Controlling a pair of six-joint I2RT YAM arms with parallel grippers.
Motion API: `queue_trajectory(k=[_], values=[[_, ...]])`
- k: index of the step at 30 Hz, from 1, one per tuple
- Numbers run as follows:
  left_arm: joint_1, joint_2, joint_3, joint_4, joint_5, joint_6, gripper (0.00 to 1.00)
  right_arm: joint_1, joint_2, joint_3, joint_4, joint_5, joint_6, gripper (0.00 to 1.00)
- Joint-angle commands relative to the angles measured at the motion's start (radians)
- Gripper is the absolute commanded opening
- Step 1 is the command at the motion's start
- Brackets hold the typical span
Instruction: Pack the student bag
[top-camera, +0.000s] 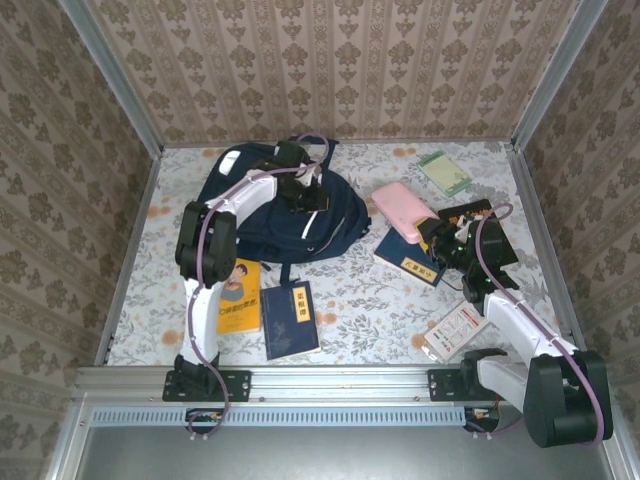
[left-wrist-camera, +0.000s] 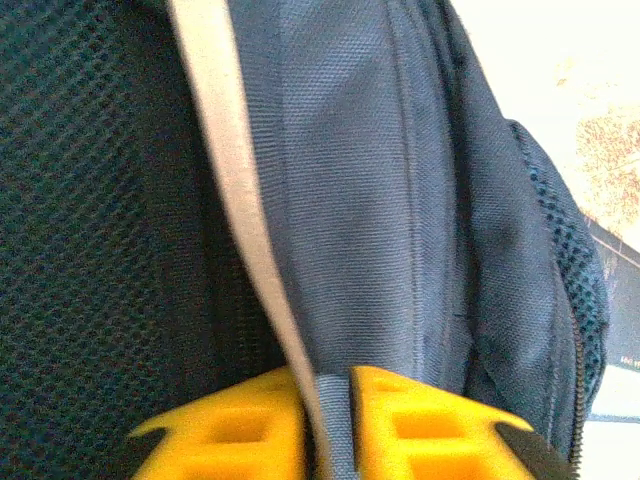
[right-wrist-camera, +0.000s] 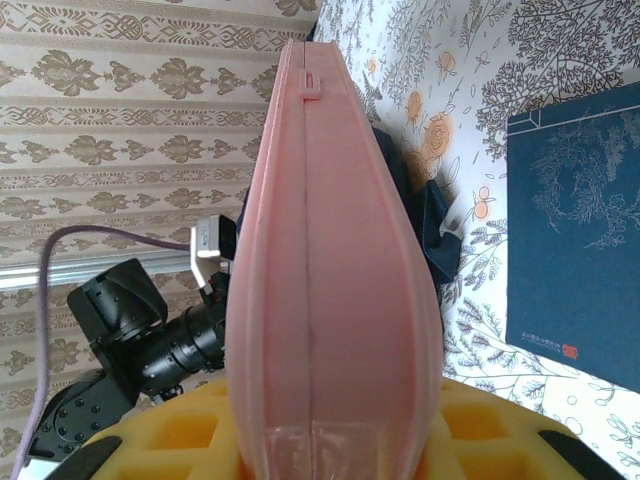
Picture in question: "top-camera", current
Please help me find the navy book horizontal yellow label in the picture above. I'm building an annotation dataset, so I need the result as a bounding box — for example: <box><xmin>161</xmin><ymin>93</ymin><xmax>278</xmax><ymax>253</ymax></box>
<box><xmin>373</xmin><ymin>227</ymin><xmax>448</xmax><ymax>290</ymax></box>

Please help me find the pink pencil case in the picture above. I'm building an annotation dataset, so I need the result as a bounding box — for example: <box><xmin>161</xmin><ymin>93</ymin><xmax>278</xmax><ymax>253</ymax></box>
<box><xmin>370</xmin><ymin>181</ymin><xmax>439</xmax><ymax>245</ymax></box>

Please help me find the navy blue backpack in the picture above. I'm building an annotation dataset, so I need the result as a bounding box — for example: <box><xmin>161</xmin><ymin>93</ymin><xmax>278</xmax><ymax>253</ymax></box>
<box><xmin>194</xmin><ymin>142</ymin><xmax>371</xmax><ymax>286</ymax></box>

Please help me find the black book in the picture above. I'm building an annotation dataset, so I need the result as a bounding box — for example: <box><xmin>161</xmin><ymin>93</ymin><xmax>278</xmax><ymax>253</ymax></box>
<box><xmin>438</xmin><ymin>198</ymin><xmax>494</xmax><ymax>226</ymax></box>

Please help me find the green notebook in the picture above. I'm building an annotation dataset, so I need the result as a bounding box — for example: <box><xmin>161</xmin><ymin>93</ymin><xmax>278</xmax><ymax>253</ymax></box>
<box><xmin>417</xmin><ymin>151</ymin><xmax>474</xmax><ymax>198</ymax></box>

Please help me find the white stationery packet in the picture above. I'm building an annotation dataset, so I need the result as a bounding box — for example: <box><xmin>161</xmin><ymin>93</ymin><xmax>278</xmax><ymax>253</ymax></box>
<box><xmin>423</xmin><ymin>301</ymin><xmax>490</xmax><ymax>364</ymax></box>

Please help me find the yellow book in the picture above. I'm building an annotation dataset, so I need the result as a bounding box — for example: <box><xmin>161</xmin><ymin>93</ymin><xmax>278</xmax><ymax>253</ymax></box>
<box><xmin>216</xmin><ymin>257</ymin><xmax>262</xmax><ymax>335</ymax></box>

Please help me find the navy book vertical yellow label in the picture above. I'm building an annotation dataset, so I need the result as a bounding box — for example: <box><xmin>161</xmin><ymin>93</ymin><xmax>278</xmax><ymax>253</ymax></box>
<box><xmin>259</xmin><ymin>280</ymin><xmax>322</xmax><ymax>361</ymax></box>

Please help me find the grey metal panel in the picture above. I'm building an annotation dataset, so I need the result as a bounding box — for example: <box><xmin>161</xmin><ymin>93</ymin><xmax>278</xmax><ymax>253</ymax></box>
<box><xmin>74</xmin><ymin>405</ymin><xmax>619</xmax><ymax>480</ymax></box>

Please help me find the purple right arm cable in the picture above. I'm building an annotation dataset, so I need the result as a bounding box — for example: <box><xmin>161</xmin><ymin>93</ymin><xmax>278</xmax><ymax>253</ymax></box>
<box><xmin>467</xmin><ymin>202</ymin><xmax>609</xmax><ymax>449</ymax></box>

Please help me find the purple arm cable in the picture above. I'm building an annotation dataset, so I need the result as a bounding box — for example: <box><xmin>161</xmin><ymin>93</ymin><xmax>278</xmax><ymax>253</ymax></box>
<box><xmin>467</xmin><ymin>202</ymin><xmax>609</xmax><ymax>449</ymax></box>
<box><xmin>187</xmin><ymin>131</ymin><xmax>331</xmax><ymax>442</ymax></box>

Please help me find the aluminium side rail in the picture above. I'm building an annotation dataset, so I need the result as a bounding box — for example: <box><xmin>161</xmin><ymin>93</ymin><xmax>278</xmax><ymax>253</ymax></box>
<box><xmin>93</xmin><ymin>147</ymin><xmax>164</xmax><ymax>367</ymax></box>
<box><xmin>507</xmin><ymin>143</ymin><xmax>592</xmax><ymax>365</ymax></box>

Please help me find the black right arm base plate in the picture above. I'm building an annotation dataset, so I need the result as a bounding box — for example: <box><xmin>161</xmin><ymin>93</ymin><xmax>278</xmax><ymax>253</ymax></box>
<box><xmin>427</xmin><ymin>368</ymin><xmax>520</xmax><ymax>402</ymax></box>

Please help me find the aluminium table edge rail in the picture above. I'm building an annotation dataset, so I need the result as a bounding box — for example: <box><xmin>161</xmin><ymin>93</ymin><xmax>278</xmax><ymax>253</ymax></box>
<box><xmin>73</xmin><ymin>364</ymin><xmax>610</xmax><ymax>404</ymax></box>

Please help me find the black cable connector port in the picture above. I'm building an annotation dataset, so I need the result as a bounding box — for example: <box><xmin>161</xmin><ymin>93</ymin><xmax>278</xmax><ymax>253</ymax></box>
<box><xmin>185</xmin><ymin>408</ymin><xmax>225</xmax><ymax>434</ymax></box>
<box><xmin>463</xmin><ymin>405</ymin><xmax>502</xmax><ymax>432</ymax></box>

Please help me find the aluminium corner post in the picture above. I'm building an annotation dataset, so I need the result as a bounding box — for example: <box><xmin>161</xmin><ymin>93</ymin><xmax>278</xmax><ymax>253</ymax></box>
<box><xmin>510</xmin><ymin>0</ymin><xmax>610</xmax><ymax>151</ymax></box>
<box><xmin>58</xmin><ymin>0</ymin><xmax>165</xmax><ymax>157</ymax></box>

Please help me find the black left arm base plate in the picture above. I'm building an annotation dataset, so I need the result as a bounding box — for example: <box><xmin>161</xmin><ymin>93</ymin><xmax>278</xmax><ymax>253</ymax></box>
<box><xmin>162</xmin><ymin>368</ymin><xmax>252</xmax><ymax>403</ymax></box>

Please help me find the grey slotted cable duct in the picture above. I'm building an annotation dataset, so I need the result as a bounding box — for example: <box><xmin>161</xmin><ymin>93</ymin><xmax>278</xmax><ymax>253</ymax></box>
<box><xmin>91</xmin><ymin>405</ymin><xmax>469</xmax><ymax>427</ymax></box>

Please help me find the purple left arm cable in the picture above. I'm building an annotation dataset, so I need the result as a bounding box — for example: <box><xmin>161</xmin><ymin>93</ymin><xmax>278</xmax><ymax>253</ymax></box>
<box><xmin>187</xmin><ymin>131</ymin><xmax>331</xmax><ymax>442</ymax></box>

